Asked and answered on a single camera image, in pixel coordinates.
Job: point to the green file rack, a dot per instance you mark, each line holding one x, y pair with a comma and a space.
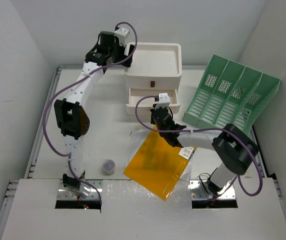
230, 93

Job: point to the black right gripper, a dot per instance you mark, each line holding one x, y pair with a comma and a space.
152, 120

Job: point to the white drawer cabinet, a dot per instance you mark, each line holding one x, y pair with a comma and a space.
156, 68

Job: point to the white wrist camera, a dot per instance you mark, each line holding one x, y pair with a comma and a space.
122, 35
162, 100

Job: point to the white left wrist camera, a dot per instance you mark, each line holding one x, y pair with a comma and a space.
122, 35

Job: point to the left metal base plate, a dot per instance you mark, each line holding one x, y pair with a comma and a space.
85, 192

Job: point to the small clear pin jar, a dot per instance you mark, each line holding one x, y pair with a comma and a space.
108, 167

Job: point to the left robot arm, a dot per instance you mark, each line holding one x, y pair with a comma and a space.
70, 113

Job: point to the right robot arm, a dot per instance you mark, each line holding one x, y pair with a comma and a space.
235, 149

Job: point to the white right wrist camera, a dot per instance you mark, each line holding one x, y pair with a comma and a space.
162, 100

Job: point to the clear zip document pouch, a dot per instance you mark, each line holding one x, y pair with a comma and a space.
138, 136

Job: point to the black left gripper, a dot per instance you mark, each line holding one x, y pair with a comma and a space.
122, 56

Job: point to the yellow clip file folder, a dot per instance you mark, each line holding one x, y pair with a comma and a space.
156, 165

